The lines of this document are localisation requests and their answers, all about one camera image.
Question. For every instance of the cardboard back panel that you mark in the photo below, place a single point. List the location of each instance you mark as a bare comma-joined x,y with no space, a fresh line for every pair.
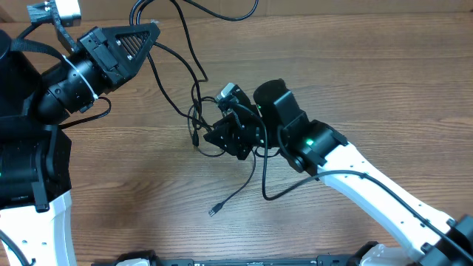
92,10

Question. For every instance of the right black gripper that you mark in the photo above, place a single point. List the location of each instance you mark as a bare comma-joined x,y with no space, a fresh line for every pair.
233,134

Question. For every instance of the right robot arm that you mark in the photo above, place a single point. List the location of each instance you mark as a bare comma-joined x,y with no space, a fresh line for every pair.
271,118

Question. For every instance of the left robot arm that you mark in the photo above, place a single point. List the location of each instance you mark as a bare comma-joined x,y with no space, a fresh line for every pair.
40,89

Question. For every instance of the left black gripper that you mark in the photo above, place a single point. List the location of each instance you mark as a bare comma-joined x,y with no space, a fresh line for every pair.
100,49

